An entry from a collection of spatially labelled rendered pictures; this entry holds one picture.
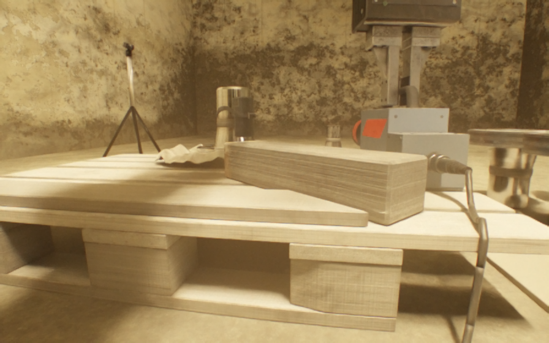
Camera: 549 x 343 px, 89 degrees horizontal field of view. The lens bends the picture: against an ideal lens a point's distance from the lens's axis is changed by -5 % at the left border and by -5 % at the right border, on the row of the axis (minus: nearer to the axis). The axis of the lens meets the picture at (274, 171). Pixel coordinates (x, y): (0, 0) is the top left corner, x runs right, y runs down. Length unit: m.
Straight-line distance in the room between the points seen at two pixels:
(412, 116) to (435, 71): 5.44
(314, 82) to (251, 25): 1.62
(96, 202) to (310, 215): 0.33
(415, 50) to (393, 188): 0.48
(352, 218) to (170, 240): 0.27
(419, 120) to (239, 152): 0.40
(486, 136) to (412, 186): 0.63
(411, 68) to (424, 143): 0.24
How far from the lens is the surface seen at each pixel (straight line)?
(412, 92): 0.75
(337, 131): 2.36
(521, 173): 1.13
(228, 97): 0.98
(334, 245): 0.40
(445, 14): 0.83
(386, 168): 0.40
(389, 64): 0.80
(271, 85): 5.90
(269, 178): 0.58
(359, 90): 5.83
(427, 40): 0.84
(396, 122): 0.70
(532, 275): 0.71
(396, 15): 0.78
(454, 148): 0.67
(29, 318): 0.60
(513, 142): 1.04
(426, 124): 0.73
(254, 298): 0.48
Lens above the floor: 0.28
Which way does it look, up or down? 10 degrees down
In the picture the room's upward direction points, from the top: straight up
